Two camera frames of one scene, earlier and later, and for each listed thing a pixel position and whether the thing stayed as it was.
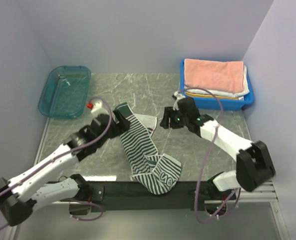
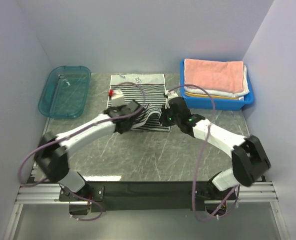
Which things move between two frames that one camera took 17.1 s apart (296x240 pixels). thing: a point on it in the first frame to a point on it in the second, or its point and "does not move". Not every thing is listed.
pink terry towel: (223, 75) does not move
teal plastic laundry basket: (65, 92) does not move
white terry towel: (246, 89) does not move
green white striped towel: (160, 174) to (148, 90)
